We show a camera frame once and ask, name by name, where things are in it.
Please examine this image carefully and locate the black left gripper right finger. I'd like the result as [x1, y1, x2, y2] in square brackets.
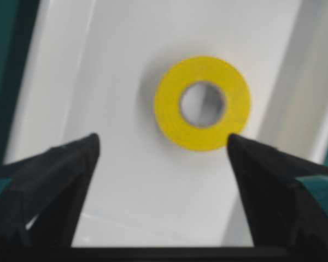
[227, 134, 328, 250]

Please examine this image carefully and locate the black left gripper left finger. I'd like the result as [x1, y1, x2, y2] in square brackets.
[0, 133, 100, 247]

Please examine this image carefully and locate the yellow tape roll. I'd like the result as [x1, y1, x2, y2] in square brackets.
[153, 56, 251, 152]

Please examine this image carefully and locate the green table cloth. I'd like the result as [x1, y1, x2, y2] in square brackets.
[0, 0, 328, 216]

